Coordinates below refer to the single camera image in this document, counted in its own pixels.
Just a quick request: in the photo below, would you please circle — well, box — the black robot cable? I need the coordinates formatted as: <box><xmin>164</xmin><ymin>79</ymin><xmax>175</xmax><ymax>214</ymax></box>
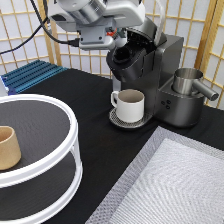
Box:
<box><xmin>0</xmin><ymin>0</ymin><xmax>81</xmax><ymax>56</ymax></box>

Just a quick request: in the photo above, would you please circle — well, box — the black table cloth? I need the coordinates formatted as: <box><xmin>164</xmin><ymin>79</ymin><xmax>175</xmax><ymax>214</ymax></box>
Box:
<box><xmin>25</xmin><ymin>69</ymin><xmax>224</xmax><ymax>224</ymax></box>

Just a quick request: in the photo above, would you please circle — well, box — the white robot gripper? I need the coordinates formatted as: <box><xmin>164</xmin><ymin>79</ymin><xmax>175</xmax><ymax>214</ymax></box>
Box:
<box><xmin>48</xmin><ymin>0</ymin><xmax>145</xmax><ymax>50</ymax></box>

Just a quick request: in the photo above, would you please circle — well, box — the white ceramic mug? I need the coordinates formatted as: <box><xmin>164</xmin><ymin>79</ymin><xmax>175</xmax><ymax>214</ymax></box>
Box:
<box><xmin>111</xmin><ymin>89</ymin><xmax>145</xmax><ymax>123</ymax></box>

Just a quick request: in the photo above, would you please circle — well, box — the grey woven placemat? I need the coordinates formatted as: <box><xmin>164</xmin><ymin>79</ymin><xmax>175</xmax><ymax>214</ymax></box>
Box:
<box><xmin>85</xmin><ymin>127</ymin><xmax>224</xmax><ymax>224</ymax></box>

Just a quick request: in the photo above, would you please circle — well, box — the steel milk frother jug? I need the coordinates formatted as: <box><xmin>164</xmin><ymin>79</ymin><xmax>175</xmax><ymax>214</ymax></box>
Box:
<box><xmin>172</xmin><ymin>68</ymin><xmax>219</xmax><ymax>101</ymax></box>

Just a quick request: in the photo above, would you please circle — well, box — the white two-tier round shelf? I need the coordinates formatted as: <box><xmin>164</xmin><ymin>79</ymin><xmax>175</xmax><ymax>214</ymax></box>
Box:
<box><xmin>0</xmin><ymin>94</ymin><xmax>83</xmax><ymax>224</ymax></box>

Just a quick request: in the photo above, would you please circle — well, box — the red-lidded coffee pod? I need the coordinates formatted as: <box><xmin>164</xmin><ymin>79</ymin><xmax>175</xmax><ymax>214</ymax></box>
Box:
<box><xmin>106</xmin><ymin>28</ymin><xmax>117</xmax><ymax>37</ymax></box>

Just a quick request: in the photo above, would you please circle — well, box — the grey pod coffee machine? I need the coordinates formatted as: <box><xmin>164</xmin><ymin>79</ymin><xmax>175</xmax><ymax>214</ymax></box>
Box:
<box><xmin>106</xmin><ymin>9</ymin><xmax>204</xmax><ymax>129</ymax></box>

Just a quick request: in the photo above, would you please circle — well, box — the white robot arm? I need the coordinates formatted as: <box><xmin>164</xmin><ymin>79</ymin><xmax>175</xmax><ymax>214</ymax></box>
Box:
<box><xmin>48</xmin><ymin>0</ymin><xmax>145</xmax><ymax>50</ymax></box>

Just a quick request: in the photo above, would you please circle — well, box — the wooden shoji folding screen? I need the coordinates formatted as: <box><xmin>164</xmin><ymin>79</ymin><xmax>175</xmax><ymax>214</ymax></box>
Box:
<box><xmin>0</xmin><ymin>0</ymin><xmax>224</xmax><ymax>110</ymax></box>

